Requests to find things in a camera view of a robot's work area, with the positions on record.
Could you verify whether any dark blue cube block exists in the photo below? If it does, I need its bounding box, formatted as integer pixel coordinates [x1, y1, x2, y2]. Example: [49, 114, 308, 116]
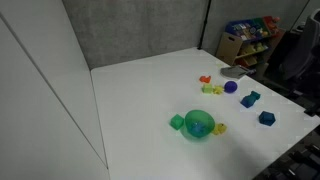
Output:
[259, 111, 276, 126]

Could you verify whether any light green cube block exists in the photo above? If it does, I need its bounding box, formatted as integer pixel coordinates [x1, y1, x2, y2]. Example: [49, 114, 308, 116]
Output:
[202, 83, 213, 94]

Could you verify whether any blue rectangular block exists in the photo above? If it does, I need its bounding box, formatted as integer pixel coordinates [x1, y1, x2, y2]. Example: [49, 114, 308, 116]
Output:
[241, 95, 256, 108]

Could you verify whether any orange rubber toy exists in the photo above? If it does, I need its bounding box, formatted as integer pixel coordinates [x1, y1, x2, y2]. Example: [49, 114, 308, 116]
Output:
[199, 76, 211, 83]

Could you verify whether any green translucent bowl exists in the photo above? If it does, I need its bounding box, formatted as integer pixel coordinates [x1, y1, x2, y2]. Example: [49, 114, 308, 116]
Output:
[185, 110, 215, 138]

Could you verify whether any light blue toy in bowl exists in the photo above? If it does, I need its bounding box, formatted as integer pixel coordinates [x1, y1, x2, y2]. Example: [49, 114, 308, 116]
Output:
[191, 122, 205, 133]

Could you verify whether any yellow star toy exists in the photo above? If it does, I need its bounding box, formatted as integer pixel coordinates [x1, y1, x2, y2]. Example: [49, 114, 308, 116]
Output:
[213, 85, 224, 95]

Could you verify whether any purple spiky ball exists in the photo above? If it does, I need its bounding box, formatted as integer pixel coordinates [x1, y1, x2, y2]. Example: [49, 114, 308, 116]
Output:
[224, 81, 238, 93]

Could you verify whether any yellow rubber duck toy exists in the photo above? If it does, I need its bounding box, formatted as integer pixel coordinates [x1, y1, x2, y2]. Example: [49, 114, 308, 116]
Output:
[212, 123, 227, 135]

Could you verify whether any grey folded cloth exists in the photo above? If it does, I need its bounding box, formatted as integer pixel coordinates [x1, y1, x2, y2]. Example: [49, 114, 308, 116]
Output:
[220, 65, 256, 79]

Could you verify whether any toy shelf with bins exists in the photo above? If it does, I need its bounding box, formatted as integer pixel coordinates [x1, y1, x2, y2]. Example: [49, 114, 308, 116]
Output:
[216, 16, 285, 68]

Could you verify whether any black vertical pole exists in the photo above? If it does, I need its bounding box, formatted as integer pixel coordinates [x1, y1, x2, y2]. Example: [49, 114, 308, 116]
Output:
[197, 0, 212, 50]

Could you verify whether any black office chair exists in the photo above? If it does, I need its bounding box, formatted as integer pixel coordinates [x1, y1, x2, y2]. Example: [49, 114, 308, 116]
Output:
[265, 9, 320, 116]

